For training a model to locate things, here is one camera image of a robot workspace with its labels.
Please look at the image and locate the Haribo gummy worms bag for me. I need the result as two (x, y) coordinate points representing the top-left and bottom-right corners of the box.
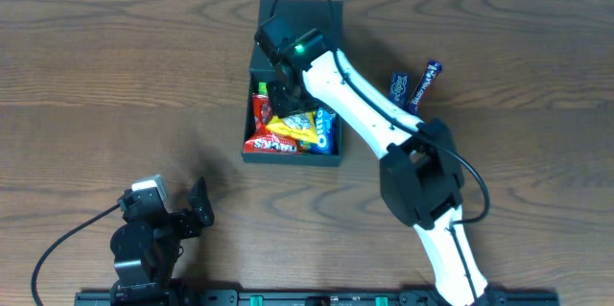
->
(258, 82), (268, 96)

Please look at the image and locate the yellow nuts bag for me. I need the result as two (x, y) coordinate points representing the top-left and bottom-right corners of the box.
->
(266, 112), (319, 143)

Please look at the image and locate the blue Oreo cookie pack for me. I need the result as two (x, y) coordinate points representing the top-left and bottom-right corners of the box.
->
(309, 107), (336, 154)

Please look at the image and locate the red Hacks candy bag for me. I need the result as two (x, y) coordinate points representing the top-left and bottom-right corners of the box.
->
(243, 94), (298, 153)

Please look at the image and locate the dark green box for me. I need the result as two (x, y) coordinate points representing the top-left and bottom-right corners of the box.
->
(241, 0), (344, 167)

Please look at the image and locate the blue Eclipse mints box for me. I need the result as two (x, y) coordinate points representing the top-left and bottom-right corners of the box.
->
(389, 72), (411, 107)

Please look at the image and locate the Dairy Milk chocolate bar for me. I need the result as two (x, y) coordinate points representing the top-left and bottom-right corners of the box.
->
(404, 60), (442, 115)

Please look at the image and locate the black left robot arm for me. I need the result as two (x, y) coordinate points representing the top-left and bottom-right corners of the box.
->
(109, 175), (215, 306)

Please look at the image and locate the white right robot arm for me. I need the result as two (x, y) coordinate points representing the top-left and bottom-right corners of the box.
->
(254, 16), (487, 305)

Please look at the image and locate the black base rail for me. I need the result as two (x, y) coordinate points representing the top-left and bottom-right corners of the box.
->
(74, 286), (561, 306)

